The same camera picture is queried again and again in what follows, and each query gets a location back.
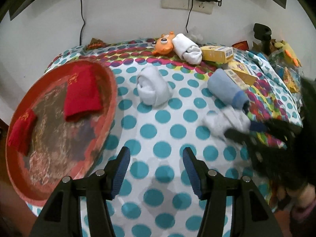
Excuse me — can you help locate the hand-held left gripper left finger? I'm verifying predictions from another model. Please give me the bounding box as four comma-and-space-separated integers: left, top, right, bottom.
30, 146, 131, 237

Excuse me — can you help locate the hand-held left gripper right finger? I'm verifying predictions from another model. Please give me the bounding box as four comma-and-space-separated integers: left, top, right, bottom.
182, 147, 284, 237

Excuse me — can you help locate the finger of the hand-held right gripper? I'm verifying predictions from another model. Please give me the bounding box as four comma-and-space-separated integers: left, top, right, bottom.
248, 120, 274, 134
223, 128, 255, 146

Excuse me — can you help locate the white sock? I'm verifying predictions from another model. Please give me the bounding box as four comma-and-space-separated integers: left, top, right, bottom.
172, 33, 203, 65
136, 65, 174, 108
202, 106, 251, 141

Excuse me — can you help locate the yellow medicine box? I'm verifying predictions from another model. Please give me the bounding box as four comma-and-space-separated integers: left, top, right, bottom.
228, 61, 258, 86
223, 69, 250, 90
199, 45, 234, 64

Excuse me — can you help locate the round red tray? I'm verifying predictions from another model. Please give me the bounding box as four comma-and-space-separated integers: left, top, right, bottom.
5, 60, 118, 206

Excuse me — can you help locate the polka dot tablecloth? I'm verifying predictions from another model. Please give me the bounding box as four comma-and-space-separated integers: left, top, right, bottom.
27, 38, 304, 237

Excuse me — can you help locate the rolled blue sock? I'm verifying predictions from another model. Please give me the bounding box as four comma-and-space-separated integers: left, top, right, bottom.
207, 68, 250, 111

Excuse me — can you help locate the blue cloth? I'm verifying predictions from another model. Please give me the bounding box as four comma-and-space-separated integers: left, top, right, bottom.
248, 51, 268, 62

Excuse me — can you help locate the red-orange snack packet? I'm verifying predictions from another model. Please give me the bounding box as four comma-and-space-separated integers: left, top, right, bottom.
232, 40, 249, 51

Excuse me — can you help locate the large red sock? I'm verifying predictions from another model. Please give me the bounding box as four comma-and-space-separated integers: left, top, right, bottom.
64, 64, 104, 122

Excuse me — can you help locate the rolled white sock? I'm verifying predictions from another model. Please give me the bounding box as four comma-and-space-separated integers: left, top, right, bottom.
172, 33, 203, 65
136, 65, 174, 108

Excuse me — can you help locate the small red sock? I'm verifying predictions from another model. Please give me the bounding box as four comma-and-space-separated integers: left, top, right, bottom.
7, 109, 37, 156

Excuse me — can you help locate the orange toy animal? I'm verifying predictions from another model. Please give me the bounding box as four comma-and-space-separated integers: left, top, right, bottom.
151, 31, 176, 56

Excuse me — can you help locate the red-brown foil packet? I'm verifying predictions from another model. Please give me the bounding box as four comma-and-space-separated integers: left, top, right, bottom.
85, 38, 108, 51

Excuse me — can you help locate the black charger cable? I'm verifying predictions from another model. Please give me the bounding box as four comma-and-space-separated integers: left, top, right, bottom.
185, 2, 196, 34

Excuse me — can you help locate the white wall socket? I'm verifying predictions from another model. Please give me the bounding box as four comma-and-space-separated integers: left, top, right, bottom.
191, 0, 213, 15

